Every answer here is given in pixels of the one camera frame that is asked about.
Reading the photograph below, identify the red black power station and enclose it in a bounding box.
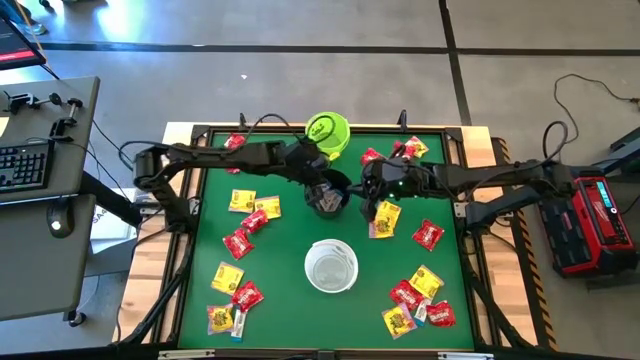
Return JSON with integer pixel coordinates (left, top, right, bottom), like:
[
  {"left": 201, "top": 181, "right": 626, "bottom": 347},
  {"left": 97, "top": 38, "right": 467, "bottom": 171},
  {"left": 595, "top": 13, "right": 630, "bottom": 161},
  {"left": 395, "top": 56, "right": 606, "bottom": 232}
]
[{"left": 539, "top": 167, "right": 640, "bottom": 279}]

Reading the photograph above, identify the green table mat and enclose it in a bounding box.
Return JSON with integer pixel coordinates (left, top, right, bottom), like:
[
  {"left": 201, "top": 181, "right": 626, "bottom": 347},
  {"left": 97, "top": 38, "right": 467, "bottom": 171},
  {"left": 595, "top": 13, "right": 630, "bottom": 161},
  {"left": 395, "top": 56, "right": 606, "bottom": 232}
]
[{"left": 178, "top": 130, "right": 475, "bottom": 350}]

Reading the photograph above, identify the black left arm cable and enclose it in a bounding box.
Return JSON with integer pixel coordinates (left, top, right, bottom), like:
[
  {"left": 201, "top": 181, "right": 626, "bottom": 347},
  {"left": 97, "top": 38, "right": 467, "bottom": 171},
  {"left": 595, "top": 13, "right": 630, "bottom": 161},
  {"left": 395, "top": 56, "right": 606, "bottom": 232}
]
[{"left": 118, "top": 113, "right": 321, "bottom": 171}]

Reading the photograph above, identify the black floor cable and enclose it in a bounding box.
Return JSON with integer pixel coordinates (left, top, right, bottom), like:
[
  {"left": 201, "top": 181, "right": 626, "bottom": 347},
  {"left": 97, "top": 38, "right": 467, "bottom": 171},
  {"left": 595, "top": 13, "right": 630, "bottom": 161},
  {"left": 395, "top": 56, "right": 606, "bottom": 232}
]
[{"left": 552, "top": 73, "right": 640, "bottom": 134}]

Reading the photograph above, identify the grey computer desk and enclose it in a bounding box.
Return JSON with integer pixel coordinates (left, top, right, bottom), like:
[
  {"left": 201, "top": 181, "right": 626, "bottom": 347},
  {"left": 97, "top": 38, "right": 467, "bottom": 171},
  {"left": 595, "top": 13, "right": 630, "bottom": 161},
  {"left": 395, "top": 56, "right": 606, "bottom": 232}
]
[{"left": 0, "top": 75, "right": 144, "bottom": 329}]

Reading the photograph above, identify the yellow black hazard strip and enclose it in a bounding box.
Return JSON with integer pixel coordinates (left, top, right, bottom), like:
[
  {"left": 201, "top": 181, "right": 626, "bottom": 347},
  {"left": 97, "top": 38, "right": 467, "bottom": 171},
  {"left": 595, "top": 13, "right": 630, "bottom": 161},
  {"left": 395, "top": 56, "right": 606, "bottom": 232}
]
[{"left": 492, "top": 137, "right": 560, "bottom": 351}]

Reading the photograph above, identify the blue white candy wrapper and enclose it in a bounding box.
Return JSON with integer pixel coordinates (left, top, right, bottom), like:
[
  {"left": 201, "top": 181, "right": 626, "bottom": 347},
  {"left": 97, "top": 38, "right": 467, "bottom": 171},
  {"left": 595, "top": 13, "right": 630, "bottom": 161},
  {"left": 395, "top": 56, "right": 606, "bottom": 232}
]
[
  {"left": 324, "top": 192, "right": 346, "bottom": 214},
  {"left": 230, "top": 309, "right": 248, "bottom": 343},
  {"left": 413, "top": 298, "right": 430, "bottom": 326}
]

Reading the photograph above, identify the white plastic bucket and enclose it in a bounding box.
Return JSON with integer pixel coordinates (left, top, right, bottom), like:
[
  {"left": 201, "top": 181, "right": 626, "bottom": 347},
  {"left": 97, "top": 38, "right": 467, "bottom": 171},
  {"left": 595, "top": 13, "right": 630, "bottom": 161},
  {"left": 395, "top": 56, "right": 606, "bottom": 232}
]
[{"left": 304, "top": 238, "right": 359, "bottom": 294}]

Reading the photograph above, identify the black computer mouse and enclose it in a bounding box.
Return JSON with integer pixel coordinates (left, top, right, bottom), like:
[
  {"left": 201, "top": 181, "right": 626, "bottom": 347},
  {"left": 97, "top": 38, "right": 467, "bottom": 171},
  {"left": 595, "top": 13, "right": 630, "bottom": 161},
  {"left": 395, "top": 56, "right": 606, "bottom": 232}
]
[{"left": 46, "top": 199, "right": 75, "bottom": 240}]

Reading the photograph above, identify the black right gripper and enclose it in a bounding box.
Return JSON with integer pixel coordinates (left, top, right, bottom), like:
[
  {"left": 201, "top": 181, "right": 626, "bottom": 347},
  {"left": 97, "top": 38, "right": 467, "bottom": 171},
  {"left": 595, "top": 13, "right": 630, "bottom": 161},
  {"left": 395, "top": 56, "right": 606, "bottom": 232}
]
[{"left": 347, "top": 158, "right": 432, "bottom": 223}]

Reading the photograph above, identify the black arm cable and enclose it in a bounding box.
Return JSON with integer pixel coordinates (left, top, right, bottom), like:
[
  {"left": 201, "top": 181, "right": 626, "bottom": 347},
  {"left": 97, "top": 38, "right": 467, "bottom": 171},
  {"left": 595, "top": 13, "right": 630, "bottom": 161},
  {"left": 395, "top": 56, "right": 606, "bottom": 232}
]
[
  {"left": 542, "top": 119, "right": 570, "bottom": 164},
  {"left": 118, "top": 113, "right": 321, "bottom": 171}
]

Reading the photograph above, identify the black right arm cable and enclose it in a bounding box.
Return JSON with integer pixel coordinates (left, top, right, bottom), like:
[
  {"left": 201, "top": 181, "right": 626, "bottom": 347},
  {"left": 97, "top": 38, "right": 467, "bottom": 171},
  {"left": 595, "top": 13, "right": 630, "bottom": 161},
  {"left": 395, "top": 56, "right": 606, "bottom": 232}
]
[{"left": 542, "top": 119, "right": 570, "bottom": 164}]

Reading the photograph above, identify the dark metal stand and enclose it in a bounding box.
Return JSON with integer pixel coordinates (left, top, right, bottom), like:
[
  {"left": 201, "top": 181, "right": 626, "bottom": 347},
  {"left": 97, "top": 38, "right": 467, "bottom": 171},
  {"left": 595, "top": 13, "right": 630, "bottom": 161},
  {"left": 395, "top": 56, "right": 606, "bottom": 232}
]
[{"left": 594, "top": 127, "right": 640, "bottom": 176}]

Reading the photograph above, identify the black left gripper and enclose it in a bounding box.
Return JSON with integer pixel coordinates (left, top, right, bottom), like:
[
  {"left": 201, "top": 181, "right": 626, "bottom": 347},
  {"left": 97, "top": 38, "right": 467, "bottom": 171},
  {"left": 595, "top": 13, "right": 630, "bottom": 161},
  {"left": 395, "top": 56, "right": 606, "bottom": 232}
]
[{"left": 282, "top": 143, "right": 342, "bottom": 211}]

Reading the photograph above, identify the black flat screen monitor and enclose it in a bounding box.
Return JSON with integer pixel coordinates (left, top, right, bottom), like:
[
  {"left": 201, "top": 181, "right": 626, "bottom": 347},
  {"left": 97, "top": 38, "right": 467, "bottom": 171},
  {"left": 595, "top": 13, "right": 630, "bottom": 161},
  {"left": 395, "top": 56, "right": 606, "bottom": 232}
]
[{"left": 0, "top": 17, "right": 47, "bottom": 71}]

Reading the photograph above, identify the lime green plastic bucket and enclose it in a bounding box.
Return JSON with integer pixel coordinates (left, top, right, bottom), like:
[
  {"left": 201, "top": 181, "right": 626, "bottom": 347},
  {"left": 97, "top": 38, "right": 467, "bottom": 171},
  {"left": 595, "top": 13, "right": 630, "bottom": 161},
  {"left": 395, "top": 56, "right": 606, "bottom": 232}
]
[{"left": 304, "top": 111, "right": 351, "bottom": 156}]

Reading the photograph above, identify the yellow Sour Patch candy pack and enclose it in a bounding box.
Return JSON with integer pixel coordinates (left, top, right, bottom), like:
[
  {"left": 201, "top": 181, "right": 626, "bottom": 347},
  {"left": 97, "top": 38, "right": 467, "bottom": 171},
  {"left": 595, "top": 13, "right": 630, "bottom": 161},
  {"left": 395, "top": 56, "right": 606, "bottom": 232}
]
[
  {"left": 405, "top": 135, "right": 430, "bottom": 159},
  {"left": 408, "top": 264, "right": 445, "bottom": 300},
  {"left": 375, "top": 199, "right": 403, "bottom": 224},
  {"left": 368, "top": 214, "right": 401, "bottom": 240},
  {"left": 210, "top": 261, "right": 246, "bottom": 296},
  {"left": 381, "top": 302, "right": 418, "bottom": 340},
  {"left": 253, "top": 195, "right": 282, "bottom": 220},
  {"left": 206, "top": 303, "right": 235, "bottom": 336},
  {"left": 228, "top": 188, "right": 258, "bottom": 214}
]

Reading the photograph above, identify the black desk clamp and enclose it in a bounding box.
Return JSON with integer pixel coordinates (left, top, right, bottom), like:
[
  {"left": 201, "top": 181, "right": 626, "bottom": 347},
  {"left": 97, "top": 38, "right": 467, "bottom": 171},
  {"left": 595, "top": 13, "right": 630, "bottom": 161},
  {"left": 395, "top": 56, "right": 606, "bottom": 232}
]
[
  {"left": 1, "top": 91, "right": 64, "bottom": 115},
  {"left": 48, "top": 97, "right": 85, "bottom": 142}
]

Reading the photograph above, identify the silver metal bracket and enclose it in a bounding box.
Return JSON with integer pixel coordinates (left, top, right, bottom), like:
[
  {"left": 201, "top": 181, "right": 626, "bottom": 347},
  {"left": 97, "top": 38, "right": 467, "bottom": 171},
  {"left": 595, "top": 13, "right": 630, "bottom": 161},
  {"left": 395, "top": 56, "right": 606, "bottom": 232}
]
[
  {"left": 438, "top": 351, "right": 495, "bottom": 360},
  {"left": 158, "top": 349, "right": 216, "bottom": 360}
]

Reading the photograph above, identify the black plastic bucket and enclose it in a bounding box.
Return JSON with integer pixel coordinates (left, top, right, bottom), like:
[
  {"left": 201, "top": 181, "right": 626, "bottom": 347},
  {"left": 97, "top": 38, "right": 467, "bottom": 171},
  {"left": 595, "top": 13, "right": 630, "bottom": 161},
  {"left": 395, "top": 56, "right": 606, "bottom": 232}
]
[{"left": 303, "top": 168, "right": 353, "bottom": 220}]

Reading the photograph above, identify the black backlit keyboard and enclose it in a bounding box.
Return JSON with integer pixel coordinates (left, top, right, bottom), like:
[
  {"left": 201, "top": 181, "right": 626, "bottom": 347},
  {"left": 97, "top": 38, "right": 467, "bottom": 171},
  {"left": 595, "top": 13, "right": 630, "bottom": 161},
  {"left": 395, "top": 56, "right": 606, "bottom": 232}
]
[{"left": 0, "top": 139, "right": 56, "bottom": 194}]

